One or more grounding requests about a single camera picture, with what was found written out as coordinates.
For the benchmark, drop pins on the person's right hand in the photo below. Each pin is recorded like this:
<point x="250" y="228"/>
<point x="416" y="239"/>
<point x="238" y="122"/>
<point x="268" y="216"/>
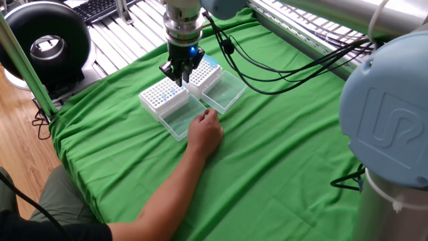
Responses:
<point x="205" y="134"/>

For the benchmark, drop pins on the grey green trousers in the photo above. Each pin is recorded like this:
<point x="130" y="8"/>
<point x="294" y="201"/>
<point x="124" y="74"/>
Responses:
<point x="63" y="201"/>

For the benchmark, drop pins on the person's right forearm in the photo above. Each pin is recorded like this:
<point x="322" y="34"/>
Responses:
<point x="167" y="201"/>

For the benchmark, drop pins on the black keyboard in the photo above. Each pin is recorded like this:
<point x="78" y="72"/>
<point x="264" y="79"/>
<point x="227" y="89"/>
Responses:
<point x="93" y="10"/>

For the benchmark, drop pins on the white pipette tip box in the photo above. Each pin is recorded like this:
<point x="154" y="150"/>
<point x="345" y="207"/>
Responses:
<point x="200" y="77"/>
<point x="148" y="107"/>

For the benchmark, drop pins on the green covered frame post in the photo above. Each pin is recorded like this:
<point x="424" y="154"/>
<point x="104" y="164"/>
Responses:
<point x="25" y="67"/>

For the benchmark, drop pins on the grey metal frame rail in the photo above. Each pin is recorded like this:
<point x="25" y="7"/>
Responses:
<point x="301" y="43"/>

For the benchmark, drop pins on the green table cloth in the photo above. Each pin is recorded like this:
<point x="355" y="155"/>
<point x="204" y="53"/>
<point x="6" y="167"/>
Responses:
<point x="267" y="150"/>

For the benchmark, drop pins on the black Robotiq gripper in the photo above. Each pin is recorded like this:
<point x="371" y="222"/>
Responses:
<point x="184" y="57"/>

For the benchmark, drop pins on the silver grey UR5 robot arm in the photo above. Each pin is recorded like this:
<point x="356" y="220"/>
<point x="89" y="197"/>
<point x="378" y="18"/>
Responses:
<point x="384" y="117"/>

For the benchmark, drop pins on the aluminium profile post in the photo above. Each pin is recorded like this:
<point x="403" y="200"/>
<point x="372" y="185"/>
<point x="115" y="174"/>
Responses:
<point x="123" y="11"/>

